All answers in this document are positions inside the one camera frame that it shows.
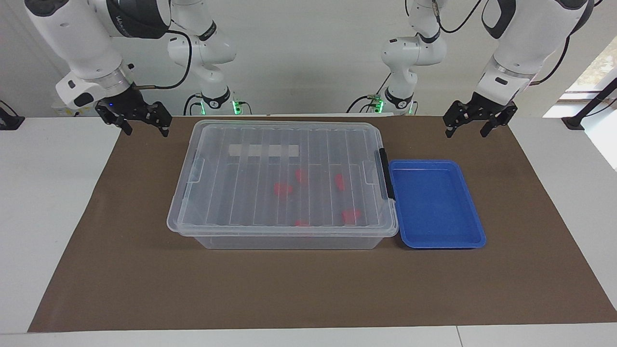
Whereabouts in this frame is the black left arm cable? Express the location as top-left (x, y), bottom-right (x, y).
top-left (431, 0), bottom-right (574, 86)

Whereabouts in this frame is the clear plastic storage box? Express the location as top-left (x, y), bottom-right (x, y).
top-left (167, 120), bottom-right (400, 250)

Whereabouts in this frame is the clear ribbed box lid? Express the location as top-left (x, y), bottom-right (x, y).
top-left (167, 120), bottom-right (400, 238)

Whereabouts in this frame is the black box latch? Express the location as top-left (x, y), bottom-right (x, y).
top-left (378, 148), bottom-right (396, 200)

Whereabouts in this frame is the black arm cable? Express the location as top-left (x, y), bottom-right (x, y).
top-left (131, 29), bottom-right (193, 91)
top-left (431, 0), bottom-right (574, 86)

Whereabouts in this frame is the window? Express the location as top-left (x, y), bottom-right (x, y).
top-left (566, 36), bottom-right (617, 92)

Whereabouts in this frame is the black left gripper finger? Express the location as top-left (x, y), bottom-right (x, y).
top-left (480, 102), bottom-right (518, 138)
top-left (443, 100), bottom-right (475, 139)

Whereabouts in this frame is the black clamp mount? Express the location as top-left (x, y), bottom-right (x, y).
top-left (0, 100), bottom-right (26, 131)

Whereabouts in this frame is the black angled stand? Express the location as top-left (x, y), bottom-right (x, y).
top-left (562, 77), bottom-right (617, 131)

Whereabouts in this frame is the brown table mat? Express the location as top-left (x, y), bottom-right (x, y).
top-left (28, 115), bottom-right (617, 333)

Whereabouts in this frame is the blue plastic tray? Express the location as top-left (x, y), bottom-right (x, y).
top-left (389, 160), bottom-right (486, 249)

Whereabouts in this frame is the white strip label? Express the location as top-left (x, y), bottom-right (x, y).
top-left (228, 144), bottom-right (299, 159)

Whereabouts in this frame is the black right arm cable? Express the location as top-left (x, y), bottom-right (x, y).
top-left (131, 29), bottom-right (193, 91)

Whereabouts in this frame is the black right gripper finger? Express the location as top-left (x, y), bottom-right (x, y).
top-left (95, 100), bottom-right (133, 135)
top-left (145, 101), bottom-right (173, 137)

